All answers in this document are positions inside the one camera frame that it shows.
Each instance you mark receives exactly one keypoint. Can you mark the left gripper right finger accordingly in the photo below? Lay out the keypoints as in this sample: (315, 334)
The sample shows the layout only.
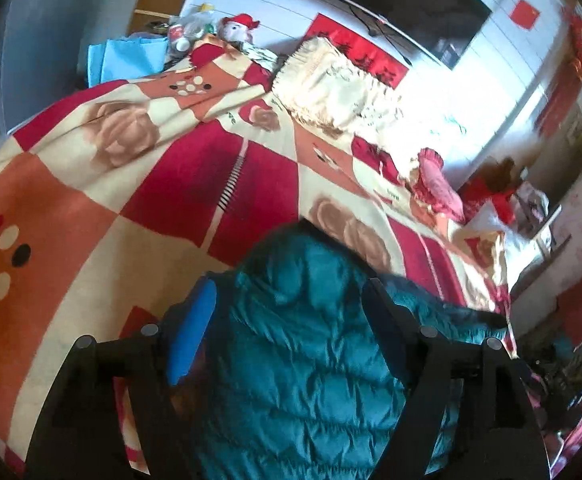
(497, 436)

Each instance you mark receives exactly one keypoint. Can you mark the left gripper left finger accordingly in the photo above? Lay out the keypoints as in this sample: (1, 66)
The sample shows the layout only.
(109, 413)

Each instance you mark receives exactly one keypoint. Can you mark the red cream floral blanket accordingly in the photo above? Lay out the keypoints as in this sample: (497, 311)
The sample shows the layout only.
(114, 201)

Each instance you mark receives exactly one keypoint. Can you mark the cream fringed pillow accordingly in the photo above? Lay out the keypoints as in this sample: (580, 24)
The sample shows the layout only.
(320, 86)

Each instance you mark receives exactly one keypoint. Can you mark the pink ruffled heart pillow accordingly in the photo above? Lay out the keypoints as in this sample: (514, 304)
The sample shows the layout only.
(433, 189)

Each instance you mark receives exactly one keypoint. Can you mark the grey refrigerator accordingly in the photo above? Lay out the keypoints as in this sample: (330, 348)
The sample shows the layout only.
(43, 47)

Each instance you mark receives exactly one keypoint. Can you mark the white pillow by bedside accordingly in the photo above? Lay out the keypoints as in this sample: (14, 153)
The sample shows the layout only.
(508, 254)

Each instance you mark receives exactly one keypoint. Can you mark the white plush toy red hat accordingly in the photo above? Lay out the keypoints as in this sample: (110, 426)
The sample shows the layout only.
(237, 28)

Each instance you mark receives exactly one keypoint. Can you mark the red bag by bed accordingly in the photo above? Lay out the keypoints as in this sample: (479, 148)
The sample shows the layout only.
(475, 194)

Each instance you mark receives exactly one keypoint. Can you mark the wooden chair with clutter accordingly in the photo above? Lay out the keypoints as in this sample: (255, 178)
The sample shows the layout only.
(534, 217)

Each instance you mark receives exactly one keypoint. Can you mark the red banner with characters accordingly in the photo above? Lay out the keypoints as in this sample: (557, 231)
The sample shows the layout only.
(360, 51)

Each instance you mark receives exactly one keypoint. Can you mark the teal quilted puffer jacket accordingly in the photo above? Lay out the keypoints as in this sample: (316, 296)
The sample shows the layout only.
(295, 384)

